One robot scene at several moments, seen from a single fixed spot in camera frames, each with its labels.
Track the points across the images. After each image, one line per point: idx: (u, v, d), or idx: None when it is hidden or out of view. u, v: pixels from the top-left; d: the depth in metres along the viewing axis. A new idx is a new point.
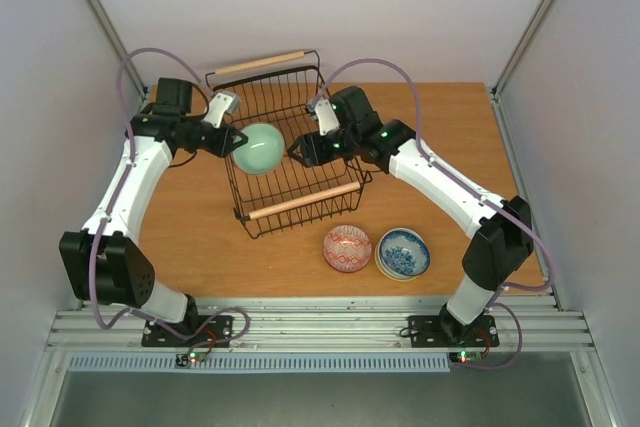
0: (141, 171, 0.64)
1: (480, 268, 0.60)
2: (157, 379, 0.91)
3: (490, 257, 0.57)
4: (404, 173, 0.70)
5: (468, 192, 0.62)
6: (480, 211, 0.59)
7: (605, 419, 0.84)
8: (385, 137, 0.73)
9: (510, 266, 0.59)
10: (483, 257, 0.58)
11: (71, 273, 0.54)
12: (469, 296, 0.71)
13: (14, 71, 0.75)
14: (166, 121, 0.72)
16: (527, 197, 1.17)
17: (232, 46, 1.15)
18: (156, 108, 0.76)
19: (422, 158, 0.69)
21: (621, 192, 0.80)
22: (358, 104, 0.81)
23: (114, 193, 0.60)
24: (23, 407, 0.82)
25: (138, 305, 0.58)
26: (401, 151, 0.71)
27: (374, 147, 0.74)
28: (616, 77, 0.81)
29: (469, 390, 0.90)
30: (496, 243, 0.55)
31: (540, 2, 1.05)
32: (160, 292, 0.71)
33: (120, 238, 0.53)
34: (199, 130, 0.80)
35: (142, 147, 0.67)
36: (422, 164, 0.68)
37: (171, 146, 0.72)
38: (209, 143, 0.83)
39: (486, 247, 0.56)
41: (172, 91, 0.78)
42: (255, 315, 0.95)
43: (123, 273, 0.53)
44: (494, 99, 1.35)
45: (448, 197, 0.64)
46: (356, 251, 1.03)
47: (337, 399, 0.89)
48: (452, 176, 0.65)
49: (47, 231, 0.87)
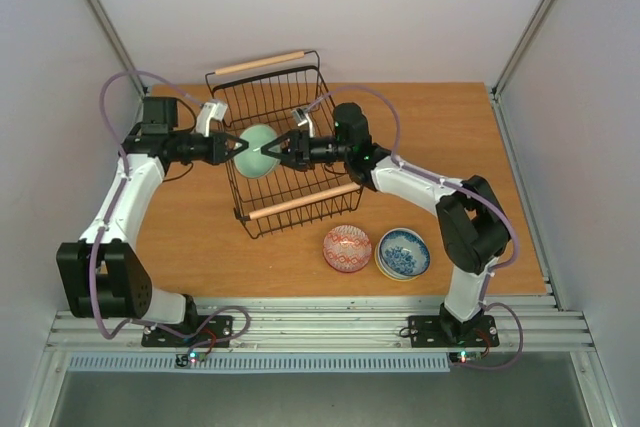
0: (136, 185, 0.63)
1: (455, 249, 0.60)
2: (157, 379, 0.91)
3: (454, 231, 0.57)
4: (384, 184, 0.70)
5: (429, 180, 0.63)
6: (441, 193, 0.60)
7: (604, 419, 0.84)
8: (367, 159, 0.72)
9: (486, 246, 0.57)
10: (451, 234, 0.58)
11: (68, 285, 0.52)
12: (460, 287, 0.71)
13: (14, 71, 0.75)
14: (157, 140, 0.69)
16: (527, 197, 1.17)
17: (233, 47, 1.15)
18: (144, 128, 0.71)
19: (392, 164, 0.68)
21: (621, 193, 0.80)
22: (359, 128, 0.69)
23: (110, 205, 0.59)
24: (23, 408, 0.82)
25: (138, 317, 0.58)
26: (378, 169, 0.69)
27: (359, 171, 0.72)
28: (617, 78, 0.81)
29: (469, 390, 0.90)
30: (453, 216, 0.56)
31: (539, 3, 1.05)
32: (160, 299, 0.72)
33: (120, 245, 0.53)
34: (188, 141, 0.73)
35: (136, 162, 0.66)
36: (393, 171, 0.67)
37: (164, 165, 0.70)
38: (202, 152, 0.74)
39: (451, 222, 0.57)
41: (158, 106, 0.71)
42: (255, 315, 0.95)
43: (124, 280, 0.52)
44: (494, 99, 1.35)
45: (418, 192, 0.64)
46: (356, 251, 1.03)
47: (337, 399, 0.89)
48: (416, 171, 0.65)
49: (46, 230, 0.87)
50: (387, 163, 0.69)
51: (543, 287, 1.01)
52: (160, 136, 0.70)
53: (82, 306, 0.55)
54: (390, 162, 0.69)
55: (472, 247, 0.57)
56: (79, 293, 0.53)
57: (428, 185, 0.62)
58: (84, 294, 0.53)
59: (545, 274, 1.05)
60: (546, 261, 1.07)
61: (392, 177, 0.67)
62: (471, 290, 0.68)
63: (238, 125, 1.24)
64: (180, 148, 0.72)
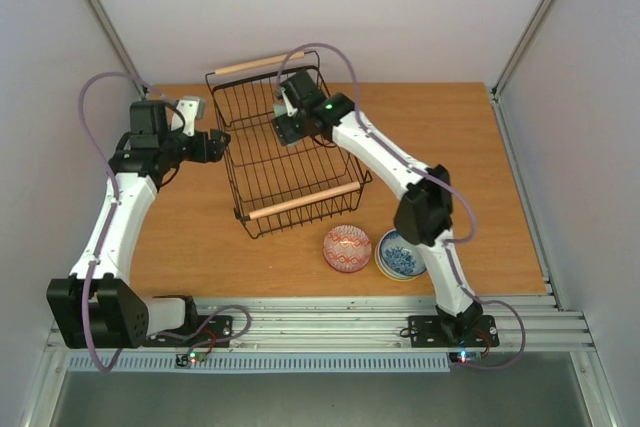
0: (126, 210, 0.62)
1: (405, 226, 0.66)
2: (158, 379, 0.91)
3: (412, 215, 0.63)
4: (345, 142, 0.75)
5: (398, 161, 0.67)
6: (409, 178, 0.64)
7: (604, 419, 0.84)
8: (329, 108, 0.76)
9: (433, 227, 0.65)
10: (407, 216, 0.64)
11: (62, 321, 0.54)
12: (436, 277, 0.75)
13: (14, 70, 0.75)
14: (147, 155, 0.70)
16: (527, 197, 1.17)
17: (233, 47, 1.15)
18: (133, 140, 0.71)
19: (360, 129, 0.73)
21: (621, 193, 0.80)
22: (304, 85, 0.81)
23: (101, 236, 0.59)
24: (23, 408, 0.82)
25: (135, 346, 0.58)
26: (343, 122, 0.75)
27: (319, 119, 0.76)
28: (617, 78, 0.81)
29: (469, 389, 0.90)
30: (415, 204, 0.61)
31: (540, 2, 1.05)
32: (157, 312, 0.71)
33: (112, 281, 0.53)
34: (178, 144, 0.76)
35: (126, 183, 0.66)
36: (360, 135, 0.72)
37: (156, 180, 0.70)
38: (191, 151, 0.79)
39: (411, 209, 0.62)
41: (146, 115, 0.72)
42: (255, 315, 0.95)
43: (117, 316, 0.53)
44: (494, 99, 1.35)
45: (382, 166, 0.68)
46: (356, 251, 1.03)
47: (337, 399, 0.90)
48: (385, 146, 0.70)
49: (46, 229, 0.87)
50: (355, 126, 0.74)
51: (543, 287, 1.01)
52: (150, 149, 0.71)
53: (78, 339, 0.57)
54: (358, 124, 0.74)
55: (422, 231, 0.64)
56: (73, 327, 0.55)
57: (396, 166, 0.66)
58: (78, 329, 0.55)
59: (545, 274, 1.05)
60: (546, 261, 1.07)
61: (357, 140, 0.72)
62: (444, 276, 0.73)
63: (237, 125, 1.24)
64: (173, 152, 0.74)
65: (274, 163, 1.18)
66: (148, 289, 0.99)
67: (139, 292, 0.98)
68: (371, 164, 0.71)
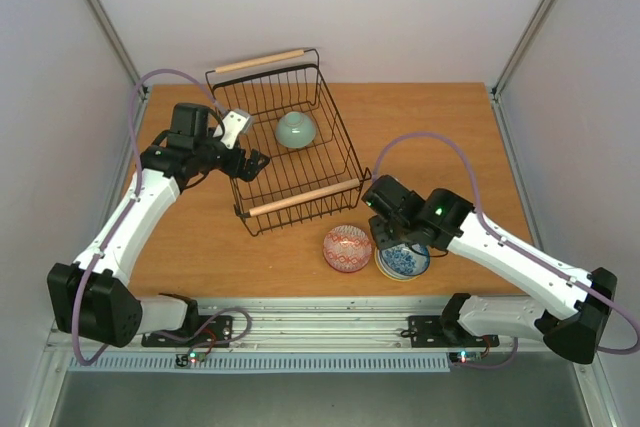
0: (142, 209, 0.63)
1: (564, 344, 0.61)
2: (158, 378, 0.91)
3: (583, 337, 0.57)
4: (466, 251, 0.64)
5: (553, 274, 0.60)
6: (576, 294, 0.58)
7: (604, 419, 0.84)
8: (438, 212, 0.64)
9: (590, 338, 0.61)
10: (573, 336, 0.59)
11: (56, 306, 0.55)
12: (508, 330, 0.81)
13: (14, 70, 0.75)
14: (179, 155, 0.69)
16: (527, 197, 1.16)
17: (233, 46, 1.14)
18: (171, 138, 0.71)
19: (491, 236, 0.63)
21: (621, 191, 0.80)
22: (393, 191, 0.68)
23: (111, 230, 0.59)
24: (23, 408, 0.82)
25: (120, 346, 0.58)
26: (463, 228, 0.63)
27: (427, 227, 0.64)
28: (617, 78, 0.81)
29: (469, 389, 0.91)
30: (591, 325, 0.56)
31: (540, 2, 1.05)
32: (154, 314, 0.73)
33: (109, 279, 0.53)
34: (214, 152, 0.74)
35: (149, 181, 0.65)
36: (495, 245, 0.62)
37: (180, 182, 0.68)
38: (224, 161, 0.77)
39: (586, 332, 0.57)
41: (188, 118, 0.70)
42: (255, 315, 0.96)
43: (107, 313, 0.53)
44: (494, 99, 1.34)
45: (532, 280, 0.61)
46: (356, 251, 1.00)
47: (337, 399, 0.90)
48: (532, 256, 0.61)
49: (45, 230, 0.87)
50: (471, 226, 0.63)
51: None
52: (184, 150, 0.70)
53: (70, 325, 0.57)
54: (491, 235, 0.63)
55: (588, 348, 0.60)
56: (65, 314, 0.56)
57: (554, 282, 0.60)
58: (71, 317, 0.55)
59: None
60: None
61: (496, 256, 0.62)
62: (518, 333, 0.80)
63: None
64: (207, 157, 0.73)
65: (274, 160, 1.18)
66: (148, 289, 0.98)
67: (139, 292, 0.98)
68: (508, 273, 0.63)
